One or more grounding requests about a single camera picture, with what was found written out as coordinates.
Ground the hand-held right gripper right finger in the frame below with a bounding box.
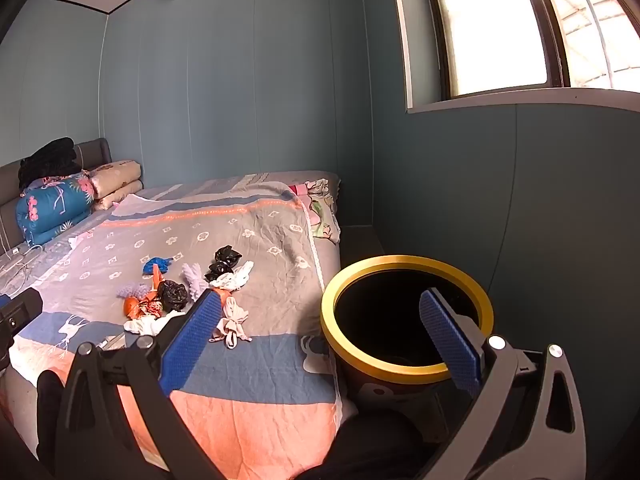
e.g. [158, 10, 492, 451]
[415, 287, 587, 480]

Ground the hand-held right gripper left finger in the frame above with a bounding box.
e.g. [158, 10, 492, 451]
[54, 289, 227, 480]

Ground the white tissue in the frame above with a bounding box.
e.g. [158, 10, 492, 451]
[123, 309, 186, 337]

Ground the dark purple sock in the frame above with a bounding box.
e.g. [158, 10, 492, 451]
[157, 280, 189, 311]

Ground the lilac sock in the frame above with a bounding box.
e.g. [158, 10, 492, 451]
[181, 262, 212, 302]

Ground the black plastic bag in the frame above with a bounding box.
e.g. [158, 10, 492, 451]
[215, 245, 243, 267]
[204, 261, 234, 282]

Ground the white orange plastic bag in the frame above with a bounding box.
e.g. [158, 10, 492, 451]
[210, 261, 254, 292]

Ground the yellow tape roll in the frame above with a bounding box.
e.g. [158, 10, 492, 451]
[320, 255, 496, 426]

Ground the blue floral folded quilt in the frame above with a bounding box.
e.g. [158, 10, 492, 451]
[15, 172, 94, 249]

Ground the patterned bed sheet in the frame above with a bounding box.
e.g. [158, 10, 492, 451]
[0, 172, 347, 480]

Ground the black cloth pile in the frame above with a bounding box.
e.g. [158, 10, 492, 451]
[18, 137, 84, 191]

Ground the beige folded quilt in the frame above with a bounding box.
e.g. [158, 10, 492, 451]
[87, 160, 144, 211]

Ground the pink green floral cloth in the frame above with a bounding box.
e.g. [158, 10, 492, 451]
[294, 177, 344, 246]

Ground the white power strip with cables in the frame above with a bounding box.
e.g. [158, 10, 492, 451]
[0, 244, 47, 287]

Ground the window with dark frame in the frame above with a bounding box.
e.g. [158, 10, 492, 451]
[389, 0, 640, 113]

